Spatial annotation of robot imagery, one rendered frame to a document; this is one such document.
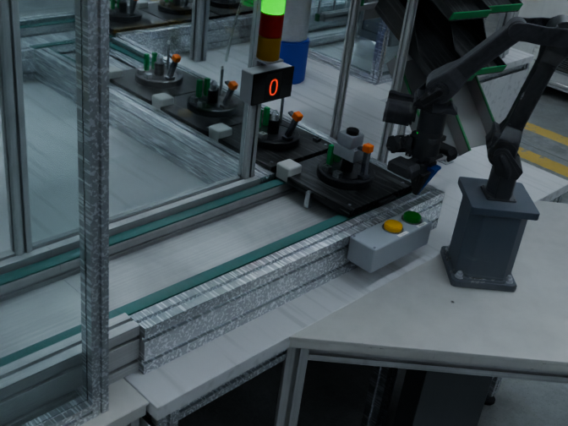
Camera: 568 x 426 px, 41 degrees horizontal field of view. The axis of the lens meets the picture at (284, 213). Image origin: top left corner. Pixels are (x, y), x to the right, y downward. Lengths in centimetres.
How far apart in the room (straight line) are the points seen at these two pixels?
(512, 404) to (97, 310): 193
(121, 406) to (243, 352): 25
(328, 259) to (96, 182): 69
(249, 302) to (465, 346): 43
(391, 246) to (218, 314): 43
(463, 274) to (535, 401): 123
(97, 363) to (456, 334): 73
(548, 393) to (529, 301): 122
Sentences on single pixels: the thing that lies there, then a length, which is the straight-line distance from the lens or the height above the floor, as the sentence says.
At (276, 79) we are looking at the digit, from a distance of 169.
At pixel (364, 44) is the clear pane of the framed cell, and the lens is 288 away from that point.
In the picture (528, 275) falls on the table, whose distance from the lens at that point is 186.
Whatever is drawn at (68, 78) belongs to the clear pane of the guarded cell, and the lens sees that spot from 99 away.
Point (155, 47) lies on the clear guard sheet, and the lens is 152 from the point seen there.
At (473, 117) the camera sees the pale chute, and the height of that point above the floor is 105.
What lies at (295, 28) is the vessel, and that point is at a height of 106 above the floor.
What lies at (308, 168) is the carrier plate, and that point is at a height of 97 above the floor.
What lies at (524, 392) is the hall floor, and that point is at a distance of 292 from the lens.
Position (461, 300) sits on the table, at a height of 86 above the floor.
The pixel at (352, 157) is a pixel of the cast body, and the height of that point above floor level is 104.
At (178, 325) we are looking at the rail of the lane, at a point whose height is 93.
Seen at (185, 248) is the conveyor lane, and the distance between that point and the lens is 161.
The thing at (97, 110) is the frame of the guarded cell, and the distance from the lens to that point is 102.
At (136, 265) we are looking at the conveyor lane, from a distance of 155.
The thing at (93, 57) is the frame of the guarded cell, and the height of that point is 146.
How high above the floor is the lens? 178
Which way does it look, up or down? 29 degrees down
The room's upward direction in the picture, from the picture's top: 7 degrees clockwise
